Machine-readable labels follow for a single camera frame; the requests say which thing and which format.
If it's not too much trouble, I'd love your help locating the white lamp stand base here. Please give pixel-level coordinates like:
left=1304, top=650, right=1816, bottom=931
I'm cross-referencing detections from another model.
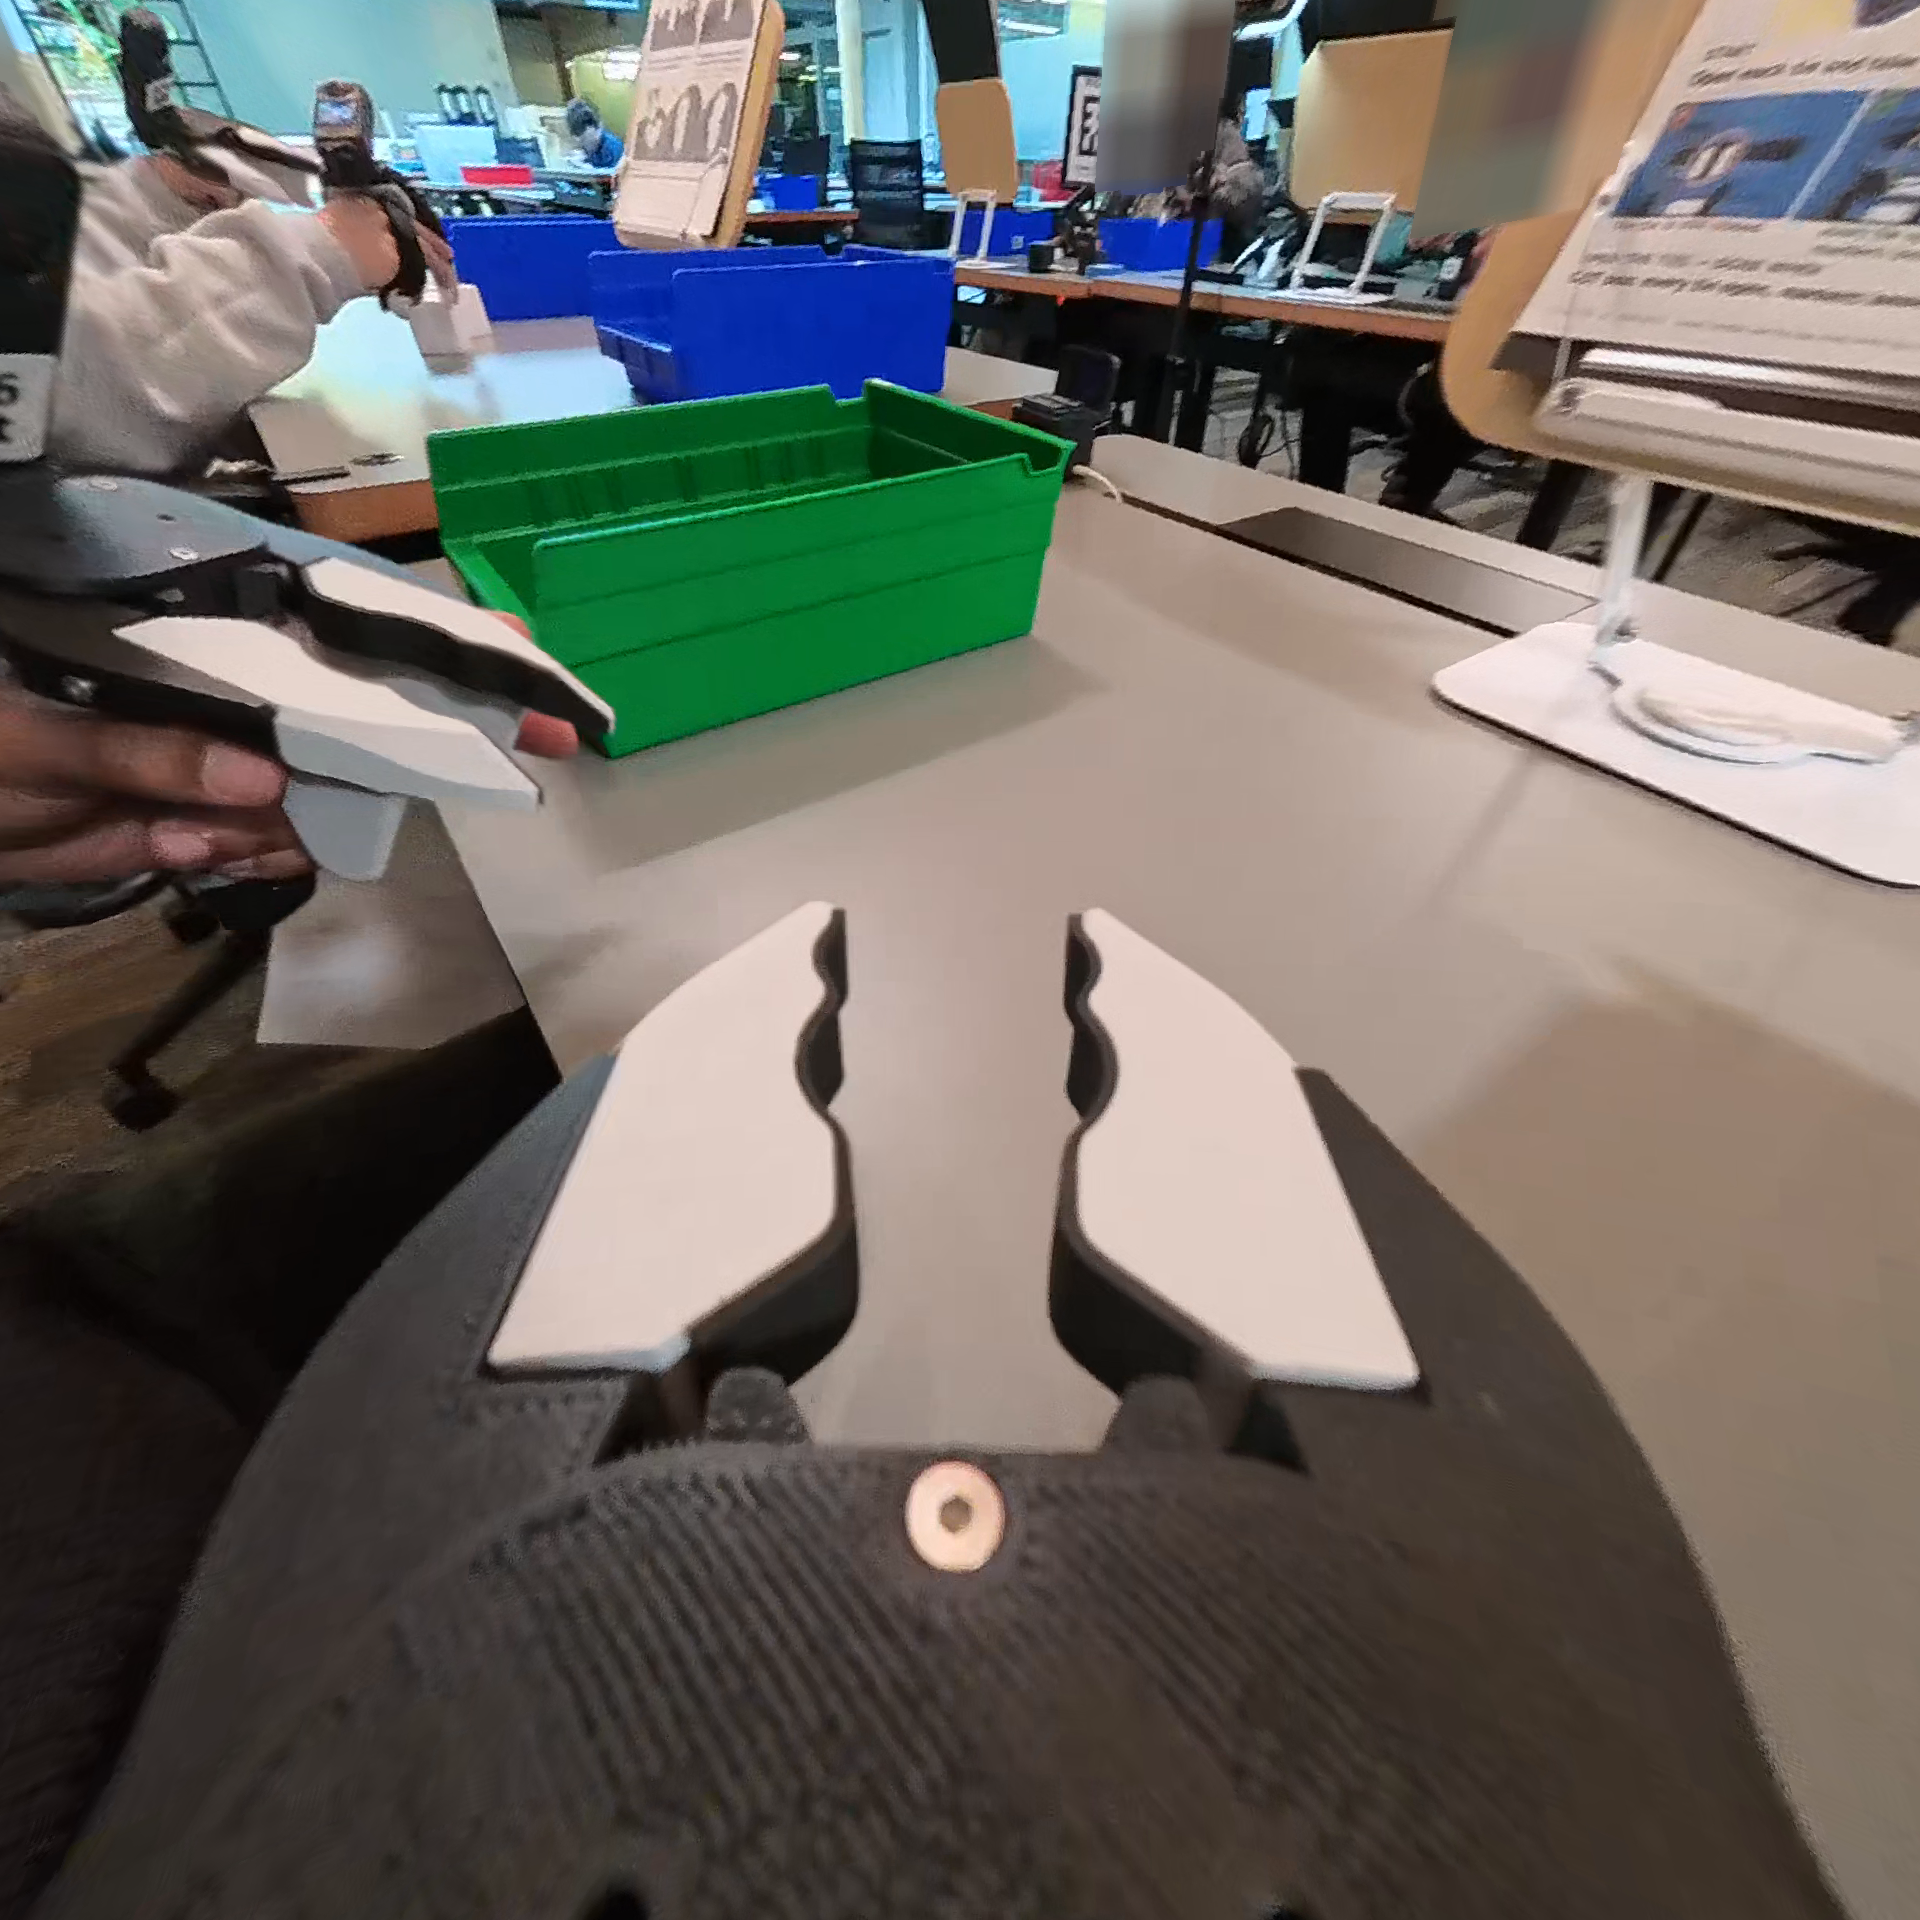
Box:
left=1431, top=616, right=1920, bottom=890

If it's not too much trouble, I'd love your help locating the person's left hand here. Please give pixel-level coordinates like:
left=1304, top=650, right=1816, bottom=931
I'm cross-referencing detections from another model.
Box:
left=0, top=692, right=319, bottom=890

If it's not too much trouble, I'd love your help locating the white desk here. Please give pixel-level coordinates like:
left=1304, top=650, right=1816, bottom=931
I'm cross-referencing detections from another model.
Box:
left=256, top=428, right=1920, bottom=1920

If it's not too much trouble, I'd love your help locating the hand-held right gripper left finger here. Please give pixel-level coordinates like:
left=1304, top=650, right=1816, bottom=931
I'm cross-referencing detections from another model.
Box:
left=484, top=900, right=861, bottom=1377

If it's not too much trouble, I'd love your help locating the white foam block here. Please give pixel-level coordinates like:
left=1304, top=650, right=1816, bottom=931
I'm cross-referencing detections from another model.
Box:
left=406, top=282, right=493, bottom=375

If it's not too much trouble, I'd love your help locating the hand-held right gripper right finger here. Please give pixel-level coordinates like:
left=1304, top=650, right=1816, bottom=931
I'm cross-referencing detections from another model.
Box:
left=1048, top=906, right=1421, bottom=1393

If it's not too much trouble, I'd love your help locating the blue plastic bin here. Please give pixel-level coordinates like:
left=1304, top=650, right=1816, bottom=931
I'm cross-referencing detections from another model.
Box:
left=589, top=246, right=957, bottom=406
left=440, top=216, right=632, bottom=324

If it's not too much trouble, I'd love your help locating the black power adapter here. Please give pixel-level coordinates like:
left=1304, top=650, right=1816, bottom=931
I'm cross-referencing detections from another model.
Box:
left=1013, top=346, right=1125, bottom=465

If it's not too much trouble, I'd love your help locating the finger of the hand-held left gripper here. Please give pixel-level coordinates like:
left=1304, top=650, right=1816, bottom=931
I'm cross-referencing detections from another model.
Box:
left=114, top=616, right=543, bottom=816
left=281, top=563, right=620, bottom=755

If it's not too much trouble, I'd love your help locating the green plastic bin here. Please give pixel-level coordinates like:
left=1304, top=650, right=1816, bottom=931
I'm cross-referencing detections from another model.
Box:
left=428, top=377, right=1076, bottom=762

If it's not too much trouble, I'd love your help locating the black chair base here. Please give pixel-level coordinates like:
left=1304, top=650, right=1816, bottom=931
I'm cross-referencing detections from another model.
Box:
left=103, top=871, right=319, bottom=1129

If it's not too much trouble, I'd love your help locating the white panel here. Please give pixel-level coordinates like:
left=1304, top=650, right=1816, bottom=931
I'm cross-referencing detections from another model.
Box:
left=1440, top=0, right=1920, bottom=528

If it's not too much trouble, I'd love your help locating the wooden board with paper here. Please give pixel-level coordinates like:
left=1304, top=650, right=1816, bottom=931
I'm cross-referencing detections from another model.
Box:
left=612, top=0, right=788, bottom=252

